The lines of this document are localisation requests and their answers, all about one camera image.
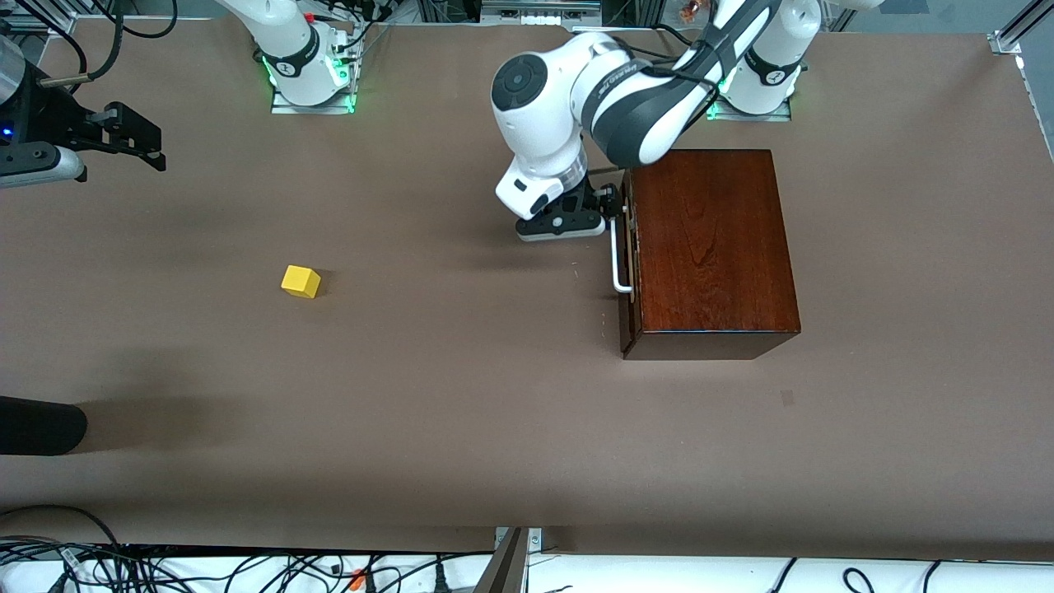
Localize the wooden drawer with white handle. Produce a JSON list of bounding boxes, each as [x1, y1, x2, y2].
[[610, 165, 641, 328]]

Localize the yellow wooden block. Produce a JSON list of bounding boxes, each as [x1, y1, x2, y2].
[[281, 264, 322, 300]]

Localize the dark wooden drawer cabinet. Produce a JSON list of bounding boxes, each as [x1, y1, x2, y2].
[[619, 149, 802, 362]]

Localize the white power strip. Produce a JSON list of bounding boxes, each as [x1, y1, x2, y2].
[[480, 0, 603, 26]]

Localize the black cylindrical object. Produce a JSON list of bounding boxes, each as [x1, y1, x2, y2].
[[0, 396, 89, 456]]

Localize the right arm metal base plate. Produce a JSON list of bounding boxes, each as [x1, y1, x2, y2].
[[270, 25, 357, 115]]

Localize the curved black table cable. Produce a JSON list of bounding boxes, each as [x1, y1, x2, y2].
[[655, 22, 705, 50]]

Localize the large looping black cable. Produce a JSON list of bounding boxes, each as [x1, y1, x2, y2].
[[0, 504, 124, 549]]

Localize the metal bracket with post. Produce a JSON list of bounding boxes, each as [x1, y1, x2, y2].
[[474, 527, 544, 593]]

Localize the aluminium frame corner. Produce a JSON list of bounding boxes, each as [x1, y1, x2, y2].
[[988, 0, 1054, 57]]

